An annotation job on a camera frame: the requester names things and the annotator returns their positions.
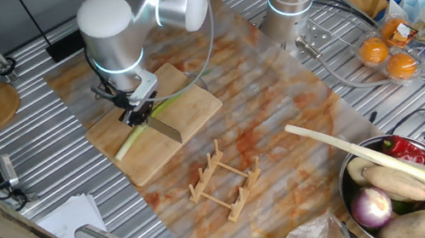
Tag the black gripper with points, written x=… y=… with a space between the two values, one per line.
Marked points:
x=138 y=115

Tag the green scallion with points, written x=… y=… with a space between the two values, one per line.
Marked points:
x=130 y=143

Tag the steel cleaver knife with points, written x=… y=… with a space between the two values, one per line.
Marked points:
x=166 y=130

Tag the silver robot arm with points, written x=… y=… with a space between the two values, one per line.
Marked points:
x=112 y=36

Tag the wooden cutting board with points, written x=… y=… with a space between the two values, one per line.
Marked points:
x=150 y=159

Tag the wooden knife rack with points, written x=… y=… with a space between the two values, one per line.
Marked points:
x=209 y=178

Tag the black stand base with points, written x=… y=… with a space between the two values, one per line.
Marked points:
x=62 y=49

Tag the orange marble pattern mat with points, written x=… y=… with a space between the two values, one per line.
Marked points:
x=269 y=96

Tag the steel cooking pot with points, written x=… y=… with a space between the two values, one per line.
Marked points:
x=348 y=195

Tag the pale potato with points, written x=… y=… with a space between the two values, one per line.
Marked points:
x=357 y=170

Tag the small black plug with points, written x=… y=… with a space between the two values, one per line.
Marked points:
x=373 y=117

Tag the long white green leek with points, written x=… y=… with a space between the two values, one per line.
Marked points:
x=374 y=156

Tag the orange fruit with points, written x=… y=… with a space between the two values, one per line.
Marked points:
x=390 y=29
x=373 y=51
x=401 y=66

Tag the purple onion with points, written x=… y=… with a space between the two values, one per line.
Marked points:
x=371 y=208

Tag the long sweet potato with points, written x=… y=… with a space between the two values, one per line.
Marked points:
x=396 y=183

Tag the green pepper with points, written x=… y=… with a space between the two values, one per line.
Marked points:
x=402 y=207

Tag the red pepper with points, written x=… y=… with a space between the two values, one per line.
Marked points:
x=417 y=156

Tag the clear plastic fruit box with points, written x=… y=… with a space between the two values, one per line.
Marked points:
x=421 y=47

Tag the stubby sweet potato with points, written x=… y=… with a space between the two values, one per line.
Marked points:
x=408 y=228

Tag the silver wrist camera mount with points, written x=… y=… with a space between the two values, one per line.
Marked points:
x=144 y=88

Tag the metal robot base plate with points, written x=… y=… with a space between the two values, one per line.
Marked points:
x=317 y=34

